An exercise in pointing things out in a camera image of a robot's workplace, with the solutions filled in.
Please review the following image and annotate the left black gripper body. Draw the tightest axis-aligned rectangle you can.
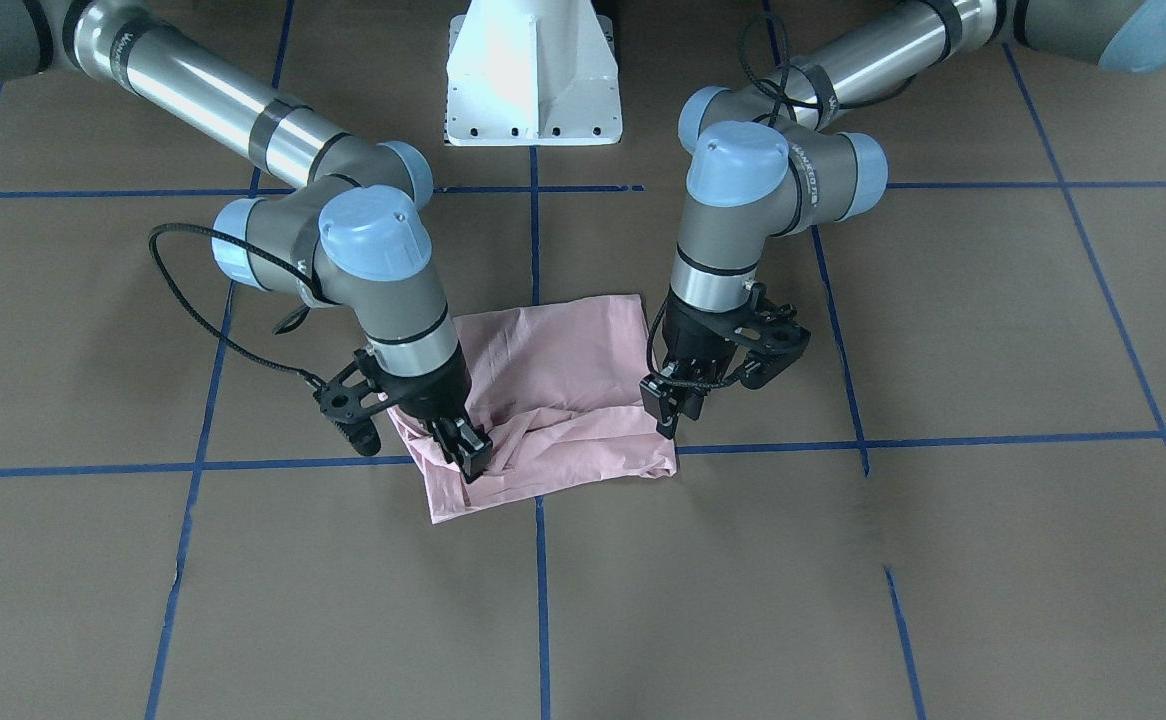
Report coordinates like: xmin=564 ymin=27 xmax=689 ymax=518
xmin=659 ymin=295 xmax=749 ymax=396

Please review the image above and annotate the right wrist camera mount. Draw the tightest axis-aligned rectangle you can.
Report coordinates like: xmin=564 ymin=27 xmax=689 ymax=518
xmin=312 ymin=348 xmax=396 ymax=457

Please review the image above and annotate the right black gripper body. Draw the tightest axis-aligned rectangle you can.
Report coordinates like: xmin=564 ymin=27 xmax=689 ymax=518
xmin=378 ymin=355 xmax=475 ymax=436

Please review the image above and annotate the pink Snoopy t-shirt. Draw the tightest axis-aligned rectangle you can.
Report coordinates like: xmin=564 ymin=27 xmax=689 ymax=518
xmin=388 ymin=293 xmax=677 ymax=524

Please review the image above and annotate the brown table cover sheet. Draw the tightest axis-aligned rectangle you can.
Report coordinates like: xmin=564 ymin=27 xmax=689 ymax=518
xmin=0 ymin=44 xmax=1166 ymax=719

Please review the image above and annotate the white mounting plate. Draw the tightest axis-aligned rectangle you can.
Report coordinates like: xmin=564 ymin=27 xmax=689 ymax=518
xmin=443 ymin=1 xmax=624 ymax=147

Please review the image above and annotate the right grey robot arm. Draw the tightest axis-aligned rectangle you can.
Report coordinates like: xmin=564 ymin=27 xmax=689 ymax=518
xmin=0 ymin=1 xmax=493 ymax=482

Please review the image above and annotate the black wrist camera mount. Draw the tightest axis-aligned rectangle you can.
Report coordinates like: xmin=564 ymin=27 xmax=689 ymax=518
xmin=726 ymin=282 xmax=812 ymax=389

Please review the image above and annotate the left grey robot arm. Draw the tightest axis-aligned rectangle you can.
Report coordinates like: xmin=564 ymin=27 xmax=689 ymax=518
xmin=641 ymin=1 xmax=1166 ymax=439

